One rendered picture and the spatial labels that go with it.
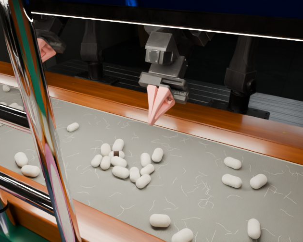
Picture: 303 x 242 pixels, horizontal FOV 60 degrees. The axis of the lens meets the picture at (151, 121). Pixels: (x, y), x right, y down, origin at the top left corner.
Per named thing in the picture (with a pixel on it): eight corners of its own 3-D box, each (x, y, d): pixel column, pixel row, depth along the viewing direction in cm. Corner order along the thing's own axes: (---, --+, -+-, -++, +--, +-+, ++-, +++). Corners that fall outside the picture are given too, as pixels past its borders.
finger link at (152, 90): (167, 124, 49) (183, 81, 52) (134, 115, 52) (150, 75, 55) (174, 135, 55) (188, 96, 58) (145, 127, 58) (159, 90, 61)
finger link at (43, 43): (31, 61, 71) (45, 32, 74) (12, 57, 74) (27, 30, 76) (46, 74, 78) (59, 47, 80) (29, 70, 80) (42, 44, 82)
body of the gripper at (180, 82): (182, 87, 52) (194, 56, 53) (137, 78, 56) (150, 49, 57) (188, 102, 57) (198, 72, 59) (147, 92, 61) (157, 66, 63)
